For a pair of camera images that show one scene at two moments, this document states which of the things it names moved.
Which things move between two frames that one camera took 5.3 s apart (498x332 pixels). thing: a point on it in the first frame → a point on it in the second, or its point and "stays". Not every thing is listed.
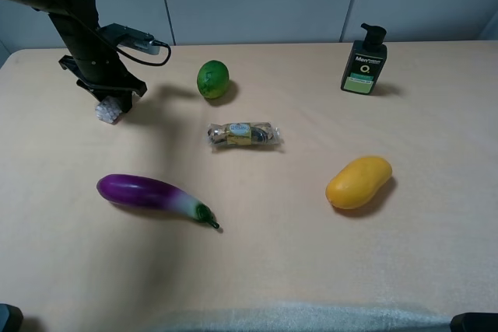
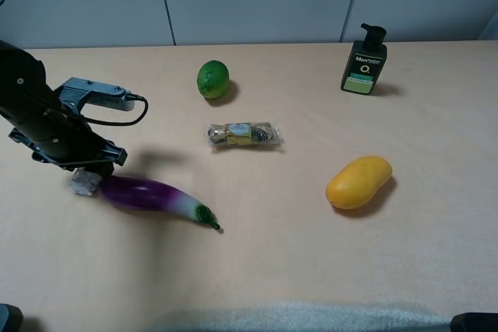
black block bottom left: x=11 y=318 stays
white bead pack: x=108 y=110 → x=84 y=183
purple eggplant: x=138 y=191 stays
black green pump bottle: x=368 y=59 stays
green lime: x=212 y=78 stays
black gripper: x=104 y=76 → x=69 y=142
